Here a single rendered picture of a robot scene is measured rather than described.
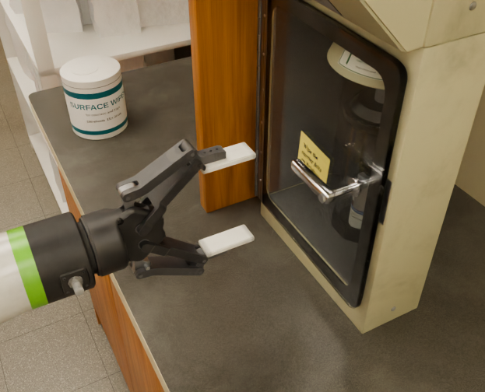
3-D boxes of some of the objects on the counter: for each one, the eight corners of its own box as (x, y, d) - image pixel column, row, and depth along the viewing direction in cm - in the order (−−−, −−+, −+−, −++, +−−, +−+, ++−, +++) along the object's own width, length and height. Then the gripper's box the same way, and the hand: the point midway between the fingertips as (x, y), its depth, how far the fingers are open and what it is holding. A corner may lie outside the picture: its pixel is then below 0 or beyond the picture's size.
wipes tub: (118, 106, 141) (109, 49, 131) (136, 131, 132) (128, 72, 122) (65, 119, 136) (52, 61, 126) (81, 146, 127) (68, 86, 118)
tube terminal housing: (363, 176, 119) (449, -321, 70) (481, 278, 96) (727, -346, 48) (259, 213, 109) (273, -329, 61) (363, 335, 87) (516, -364, 38)
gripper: (111, 337, 71) (261, 278, 79) (75, 179, 55) (266, 124, 63) (94, 297, 76) (237, 245, 84) (56, 141, 60) (235, 95, 68)
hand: (242, 196), depth 73 cm, fingers open, 13 cm apart
